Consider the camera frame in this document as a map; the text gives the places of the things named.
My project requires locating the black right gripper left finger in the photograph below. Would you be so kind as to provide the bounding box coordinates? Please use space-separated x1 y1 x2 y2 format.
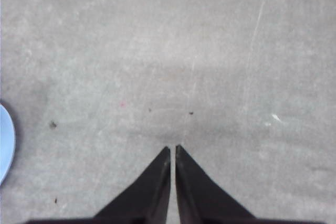
93 146 171 224

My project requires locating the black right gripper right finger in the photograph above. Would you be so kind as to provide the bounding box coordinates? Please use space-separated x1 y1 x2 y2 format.
175 144 257 224

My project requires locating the blue plastic plate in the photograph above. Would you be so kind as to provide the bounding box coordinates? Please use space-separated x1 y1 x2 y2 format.
1 104 16 185

